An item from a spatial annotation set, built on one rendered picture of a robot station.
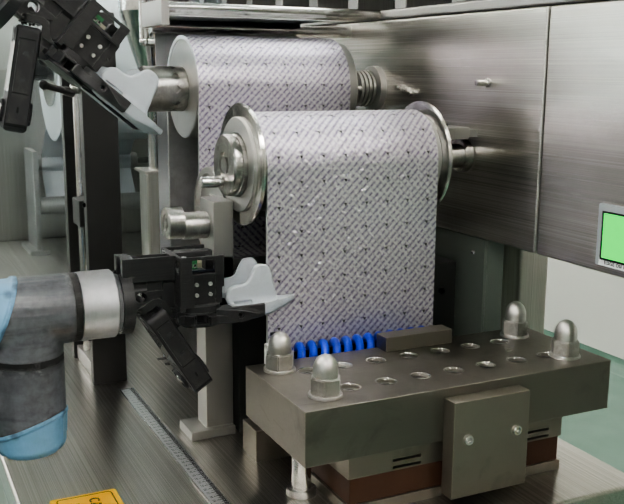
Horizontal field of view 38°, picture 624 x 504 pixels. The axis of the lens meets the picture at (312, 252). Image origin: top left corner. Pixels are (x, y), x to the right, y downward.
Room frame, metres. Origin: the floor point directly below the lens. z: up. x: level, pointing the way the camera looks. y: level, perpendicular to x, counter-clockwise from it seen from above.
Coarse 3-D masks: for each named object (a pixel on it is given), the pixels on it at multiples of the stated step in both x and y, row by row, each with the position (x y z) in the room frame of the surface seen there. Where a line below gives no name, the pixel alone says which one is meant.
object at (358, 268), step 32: (288, 224) 1.06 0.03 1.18; (320, 224) 1.08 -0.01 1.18; (352, 224) 1.10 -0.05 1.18; (384, 224) 1.12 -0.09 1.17; (416, 224) 1.14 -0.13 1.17; (288, 256) 1.06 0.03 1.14; (320, 256) 1.08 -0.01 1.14; (352, 256) 1.10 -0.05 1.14; (384, 256) 1.12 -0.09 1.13; (416, 256) 1.14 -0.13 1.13; (288, 288) 1.06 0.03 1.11; (320, 288) 1.08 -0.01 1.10; (352, 288) 1.10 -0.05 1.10; (384, 288) 1.12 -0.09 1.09; (416, 288) 1.14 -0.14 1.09; (288, 320) 1.06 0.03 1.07; (320, 320) 1.08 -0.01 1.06; (352, 320) 1.10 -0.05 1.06; (384, 320) 1.12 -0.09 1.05; (416, 320) 1.14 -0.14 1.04
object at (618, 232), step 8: (608, 216) 0.99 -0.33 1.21; (616, 216) 0.98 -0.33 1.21; (608, 224) 0.99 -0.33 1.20; (616, 224) 0.98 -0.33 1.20; (608, 232) 0.99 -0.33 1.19; (616, 232) 0.98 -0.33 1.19; (608, 240) 0.99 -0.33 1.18; (616, 240) 0.98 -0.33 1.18; (608, 248) 0.99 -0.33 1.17; (616, 248) 0.98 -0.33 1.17; (608, 256) 0.99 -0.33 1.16; (616, 256) 0.98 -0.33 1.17
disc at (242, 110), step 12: (240, 108) 1.10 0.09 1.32; (228, 120) 1.13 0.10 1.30; (252, 120) 1.06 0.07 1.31; (252, 132) 1.06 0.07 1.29; (264, 144) 1.04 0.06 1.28; (264, 156) 1.04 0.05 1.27; (264, 168) 1.04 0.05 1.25; (264, 180) 1.04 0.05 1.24; (264, 192) 1.04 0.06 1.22; (252, 204) 1.07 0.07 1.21; (240, 216) 1.10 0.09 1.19; (252, 216) 1.07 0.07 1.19
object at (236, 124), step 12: (240, 120) 1.09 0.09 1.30; (228, 132) 1.12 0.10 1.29; (240, 132) 1.09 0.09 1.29; (252, 144) 1.06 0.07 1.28; (252, 156) 1.05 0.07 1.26; (252, 168) 1.05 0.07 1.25; (252, 180) 1.05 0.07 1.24; (252, 192) 1.06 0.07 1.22; (240, 204) 1.09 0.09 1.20; (264, 204) 1.08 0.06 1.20
